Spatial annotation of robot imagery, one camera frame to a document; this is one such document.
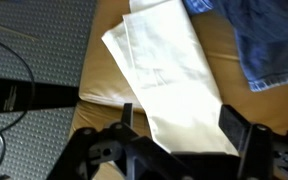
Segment tan leather sofa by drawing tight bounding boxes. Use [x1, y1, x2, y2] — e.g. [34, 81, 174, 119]
[68, 0, 288, 180]

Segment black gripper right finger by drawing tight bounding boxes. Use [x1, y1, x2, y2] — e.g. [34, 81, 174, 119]
[218, 104, 288, 180]

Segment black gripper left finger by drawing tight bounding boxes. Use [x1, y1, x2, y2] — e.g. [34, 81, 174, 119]
[47, 103, 192, 180]

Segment white cloth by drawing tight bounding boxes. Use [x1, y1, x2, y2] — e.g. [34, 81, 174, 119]
[101, 0, 240, 157]

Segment thin black floor cable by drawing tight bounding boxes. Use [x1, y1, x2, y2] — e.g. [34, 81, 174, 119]
[0, 33, 37, 180]

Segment dark blue jeans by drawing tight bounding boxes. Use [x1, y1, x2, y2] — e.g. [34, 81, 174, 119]
[182, 0, 288, 93]

